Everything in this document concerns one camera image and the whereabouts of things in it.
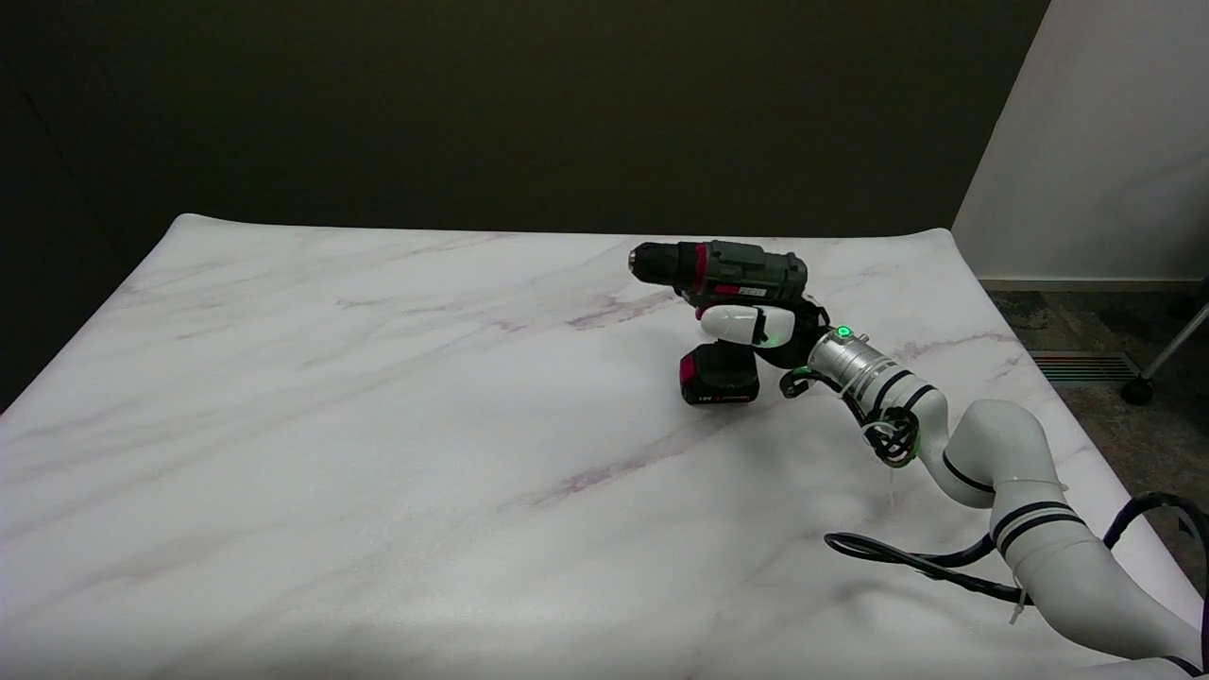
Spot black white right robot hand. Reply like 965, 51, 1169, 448
700, 295, 833, 370

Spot dark green red power screwdriver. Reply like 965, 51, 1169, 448
629, 240, 810, 407

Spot metal floor vent grille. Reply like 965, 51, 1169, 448
1030, 352, 1146, 383

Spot grey chair leg with caster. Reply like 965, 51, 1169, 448
1120, 300, 1209, 407

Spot white marble pattern table sheet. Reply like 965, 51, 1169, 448
0, 213, 1205, 680

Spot black green wrist cable bundle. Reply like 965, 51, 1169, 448
779, 366, 923, 469

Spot long black robot cable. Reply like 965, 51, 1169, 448
824, 491, 1209, 680

